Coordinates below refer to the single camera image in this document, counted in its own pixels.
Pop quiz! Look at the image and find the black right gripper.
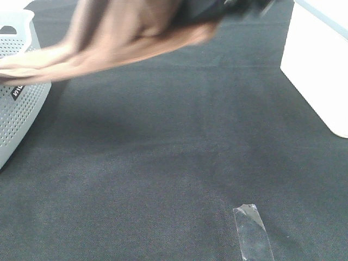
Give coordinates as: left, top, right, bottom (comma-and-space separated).
187, 0, 277, 21

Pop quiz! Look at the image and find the brown towel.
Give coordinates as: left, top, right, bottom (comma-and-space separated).
1, 1, 221, 85

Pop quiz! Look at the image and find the white plastic storage bin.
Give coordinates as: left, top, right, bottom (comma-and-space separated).
280, 1, 347, 138

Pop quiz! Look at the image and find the black table cloth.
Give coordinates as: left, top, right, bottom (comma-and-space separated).
1, 1, 347, 260

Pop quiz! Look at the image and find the grey perforated laundry basket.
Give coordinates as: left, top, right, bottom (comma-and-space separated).
1, 9, 52, 166

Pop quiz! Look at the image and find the clear tape strip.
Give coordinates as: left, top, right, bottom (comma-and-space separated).
233, 204, 274, 261

